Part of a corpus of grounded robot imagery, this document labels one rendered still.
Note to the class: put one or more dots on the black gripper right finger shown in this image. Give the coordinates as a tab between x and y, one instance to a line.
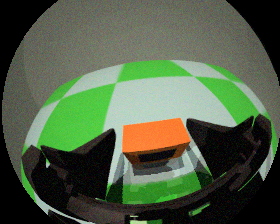
217	143

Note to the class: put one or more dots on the orange block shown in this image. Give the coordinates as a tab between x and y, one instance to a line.
154	141

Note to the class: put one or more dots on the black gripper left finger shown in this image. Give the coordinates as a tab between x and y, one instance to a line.
89	164

